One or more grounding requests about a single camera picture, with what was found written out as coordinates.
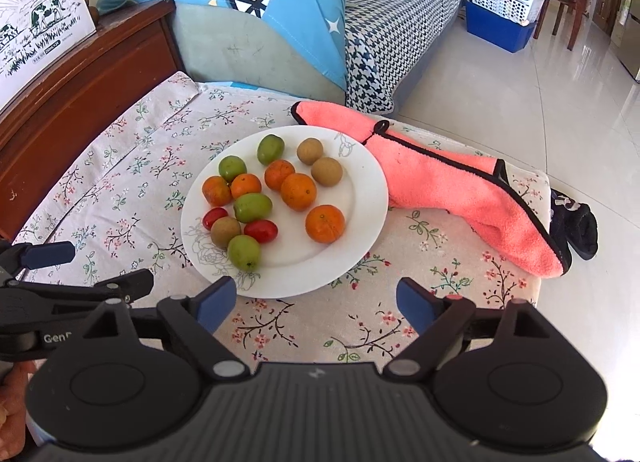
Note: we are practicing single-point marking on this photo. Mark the black printed cloth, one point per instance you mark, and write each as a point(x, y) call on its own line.
point(575, 232)

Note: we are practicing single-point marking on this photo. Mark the silver refrigerator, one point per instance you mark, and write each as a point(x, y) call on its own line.
point(630, 17)

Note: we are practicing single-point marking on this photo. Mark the white plastic basket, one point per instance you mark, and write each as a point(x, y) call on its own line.
point(500, 2)

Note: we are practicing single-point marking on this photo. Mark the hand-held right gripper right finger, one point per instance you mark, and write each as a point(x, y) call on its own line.
point(417, 304)

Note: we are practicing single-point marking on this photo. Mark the brown longan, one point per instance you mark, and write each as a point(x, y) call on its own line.
point(309, 151)
point(327, 172)
point(225, 232)

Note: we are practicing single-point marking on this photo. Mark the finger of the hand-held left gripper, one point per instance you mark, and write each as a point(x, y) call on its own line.
point(50, 253)
point(135, 284)

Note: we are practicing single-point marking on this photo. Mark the red cherry tomato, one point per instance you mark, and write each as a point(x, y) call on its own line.
point(214, 218)
point(260, 231)

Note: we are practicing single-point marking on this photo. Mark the person's left hand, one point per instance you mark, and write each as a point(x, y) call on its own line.
point(10, 402)

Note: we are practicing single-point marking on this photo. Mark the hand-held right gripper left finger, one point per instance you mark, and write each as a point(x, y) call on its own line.
point(217, 303)

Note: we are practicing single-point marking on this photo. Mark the pink towel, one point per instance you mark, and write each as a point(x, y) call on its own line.
point(450, 182)

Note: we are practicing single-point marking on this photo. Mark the blue plastic bin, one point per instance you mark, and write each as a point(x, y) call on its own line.
point(495, 32)

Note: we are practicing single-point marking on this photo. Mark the white plate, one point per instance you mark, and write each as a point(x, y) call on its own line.
point(350, 202)

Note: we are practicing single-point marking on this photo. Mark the floral tablecloth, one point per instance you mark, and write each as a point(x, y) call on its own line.
point(125, 182)

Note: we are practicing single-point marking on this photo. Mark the small mandarin orange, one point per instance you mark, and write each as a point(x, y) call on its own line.
point(245, 185)
point(278, 174)
point(325, 223)
point(298, 191)
point(216, 190)

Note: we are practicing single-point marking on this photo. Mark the houndstooth sofa cover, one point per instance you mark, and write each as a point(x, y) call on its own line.
point(400, 32)

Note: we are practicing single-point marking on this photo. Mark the green jujube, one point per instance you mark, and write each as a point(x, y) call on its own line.
point(252, 207)
point(232, 168)
point(270, 149)
point(244, 252)

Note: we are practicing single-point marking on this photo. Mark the white printed carton box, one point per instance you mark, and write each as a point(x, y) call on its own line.
point(40, 17)

